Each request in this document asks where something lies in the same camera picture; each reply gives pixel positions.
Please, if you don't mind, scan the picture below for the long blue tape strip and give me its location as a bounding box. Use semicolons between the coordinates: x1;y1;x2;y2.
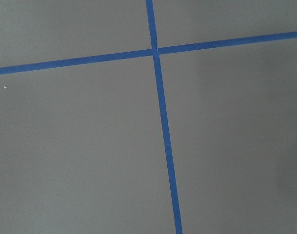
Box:
145;0;183;234

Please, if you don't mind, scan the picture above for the crossing blue tape strip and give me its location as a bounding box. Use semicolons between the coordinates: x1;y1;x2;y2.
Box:
0;31;297;75

